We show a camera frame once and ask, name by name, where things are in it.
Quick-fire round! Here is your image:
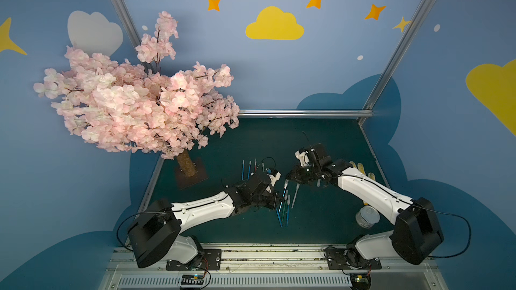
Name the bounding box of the horizontal aluminium frame rail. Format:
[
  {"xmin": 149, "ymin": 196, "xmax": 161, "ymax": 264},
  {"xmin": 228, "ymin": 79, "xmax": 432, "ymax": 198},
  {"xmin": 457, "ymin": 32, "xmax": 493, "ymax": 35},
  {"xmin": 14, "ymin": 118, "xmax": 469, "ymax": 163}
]
[{"xmin": 239, "ymin": 110, "xmax": 374, "ymax": 119}]

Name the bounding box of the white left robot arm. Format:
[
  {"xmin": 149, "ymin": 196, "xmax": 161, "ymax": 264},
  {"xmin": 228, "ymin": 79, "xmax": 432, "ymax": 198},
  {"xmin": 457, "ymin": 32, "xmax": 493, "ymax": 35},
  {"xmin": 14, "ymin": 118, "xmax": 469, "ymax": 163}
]
[{"xmin": 127, "ymin": 169, "xmax": 282, "ymax": 269}]

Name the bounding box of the right slanted aluminium frame post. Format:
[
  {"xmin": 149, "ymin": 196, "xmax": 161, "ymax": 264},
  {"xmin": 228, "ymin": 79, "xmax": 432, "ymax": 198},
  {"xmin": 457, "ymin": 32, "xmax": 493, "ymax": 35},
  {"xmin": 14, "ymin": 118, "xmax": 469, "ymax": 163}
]
[{"xmin": 357, "ymin": 0, "xmax": 437, "ymax": 127}]

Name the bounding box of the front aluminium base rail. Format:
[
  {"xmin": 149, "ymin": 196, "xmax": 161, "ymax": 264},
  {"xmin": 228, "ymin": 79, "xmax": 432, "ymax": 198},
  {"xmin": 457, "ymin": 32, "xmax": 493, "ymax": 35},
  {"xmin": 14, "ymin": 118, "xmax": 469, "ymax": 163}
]
[{"xmin": 99, "ymin": 243, "xmax": 447, "ymax": 289}]

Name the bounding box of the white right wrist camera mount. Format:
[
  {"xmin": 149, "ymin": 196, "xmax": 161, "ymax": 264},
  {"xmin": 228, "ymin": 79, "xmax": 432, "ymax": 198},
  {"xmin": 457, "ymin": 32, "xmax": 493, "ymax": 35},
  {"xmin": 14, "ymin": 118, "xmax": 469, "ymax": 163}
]
[{"xmin": 295, "ymin": 150, "xmax": 310, "ymax": 167}]

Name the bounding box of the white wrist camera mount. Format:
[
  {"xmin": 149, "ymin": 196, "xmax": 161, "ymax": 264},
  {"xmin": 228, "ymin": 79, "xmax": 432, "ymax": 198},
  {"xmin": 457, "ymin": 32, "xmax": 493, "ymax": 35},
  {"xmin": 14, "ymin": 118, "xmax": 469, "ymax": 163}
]
[
  {"xmin": 295, "ymin": 150, "xmax": 310, "ymax": 167},
  {"xmin": 267, "ymin": 169, "xmax": 281, "ymax": 189}
]

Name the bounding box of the left slanted aluminium frame post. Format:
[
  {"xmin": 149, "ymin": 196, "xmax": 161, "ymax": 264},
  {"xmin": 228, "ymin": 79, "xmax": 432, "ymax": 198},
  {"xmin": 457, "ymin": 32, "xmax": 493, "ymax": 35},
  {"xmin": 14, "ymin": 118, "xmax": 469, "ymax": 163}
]
[{"xmin": 110, "ymin": 0, "xmax": 141, "ymax": 47}]

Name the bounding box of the slanted aluminium frame post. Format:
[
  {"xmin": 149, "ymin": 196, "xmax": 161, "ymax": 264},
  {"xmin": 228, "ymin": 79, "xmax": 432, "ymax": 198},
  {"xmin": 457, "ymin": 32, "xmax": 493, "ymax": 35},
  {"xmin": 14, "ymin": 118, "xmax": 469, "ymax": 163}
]
[
  {"xmin": 357, "ymin": 0, "xmax": 437, "ymax": 127},
  {"xmin": 110, "ymin": 0, "xmax": 141, "ymax": 47}
]

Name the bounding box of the short blue carving knife capped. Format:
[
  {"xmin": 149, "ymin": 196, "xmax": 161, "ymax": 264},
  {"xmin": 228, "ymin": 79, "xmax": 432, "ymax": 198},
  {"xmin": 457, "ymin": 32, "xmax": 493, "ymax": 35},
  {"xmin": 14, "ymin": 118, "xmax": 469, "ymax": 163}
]
[{"xmin": 276, "ymin": 204, "xmax": 283, "ymax": 228}]

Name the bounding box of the yellow work glove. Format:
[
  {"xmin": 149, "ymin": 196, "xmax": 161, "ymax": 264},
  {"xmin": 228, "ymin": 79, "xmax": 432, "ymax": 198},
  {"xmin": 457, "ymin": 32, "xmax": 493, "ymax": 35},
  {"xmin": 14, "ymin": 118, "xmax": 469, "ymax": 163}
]
[{"xmin": 350, "ymin": 161, "xmax": 376, "ymax": 181}]

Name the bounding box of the right round green circuit board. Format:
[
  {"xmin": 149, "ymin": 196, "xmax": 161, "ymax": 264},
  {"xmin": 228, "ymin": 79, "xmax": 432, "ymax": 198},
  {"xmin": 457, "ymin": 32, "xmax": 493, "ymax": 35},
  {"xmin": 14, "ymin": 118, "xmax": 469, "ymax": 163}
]
[{"xmin": 349, "ymin": 274, "xmax": 372, "ymax": 290}]

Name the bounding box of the dark square tree base plate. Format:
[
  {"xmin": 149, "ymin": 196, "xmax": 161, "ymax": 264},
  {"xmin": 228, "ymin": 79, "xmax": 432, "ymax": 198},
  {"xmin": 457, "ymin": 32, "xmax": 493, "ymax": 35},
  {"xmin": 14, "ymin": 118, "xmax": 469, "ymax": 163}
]
[{"xmin": 174, "ymin": 158, "xmax": 209, "ymax": 190}]

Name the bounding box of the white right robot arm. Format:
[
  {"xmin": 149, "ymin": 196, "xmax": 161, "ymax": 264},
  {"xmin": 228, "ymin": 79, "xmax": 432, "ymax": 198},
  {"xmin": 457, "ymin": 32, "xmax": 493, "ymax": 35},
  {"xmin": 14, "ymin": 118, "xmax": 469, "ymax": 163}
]
[{"xmin": 286, "ymin": 144, "xmax": 444, "ymax": 269}]

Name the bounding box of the pink artificial blossom tree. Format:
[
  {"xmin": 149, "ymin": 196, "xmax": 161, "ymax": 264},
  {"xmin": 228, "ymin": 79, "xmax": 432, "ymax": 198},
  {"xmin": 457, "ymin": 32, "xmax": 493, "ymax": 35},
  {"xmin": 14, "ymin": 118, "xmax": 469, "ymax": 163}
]
[{"xmin": 33, "ymin": 12, "xmax": 239, "ymax": 177}]

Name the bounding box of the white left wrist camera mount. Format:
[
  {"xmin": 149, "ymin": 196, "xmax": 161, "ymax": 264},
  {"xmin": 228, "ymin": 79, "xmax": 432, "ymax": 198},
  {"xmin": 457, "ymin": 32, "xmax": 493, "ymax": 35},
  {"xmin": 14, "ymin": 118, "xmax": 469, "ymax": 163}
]
[{"xmin": 267, "ymin": 169, "xmax": 281, "ymax": 189}]

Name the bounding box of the left green circuit board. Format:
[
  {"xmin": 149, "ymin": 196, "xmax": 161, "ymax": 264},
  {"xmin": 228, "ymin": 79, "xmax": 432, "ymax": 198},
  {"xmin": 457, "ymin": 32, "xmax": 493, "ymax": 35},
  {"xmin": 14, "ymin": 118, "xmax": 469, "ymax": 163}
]
[{"xmin": 179, "ymin": 274, "xmax": 207, "ymax": 289}]

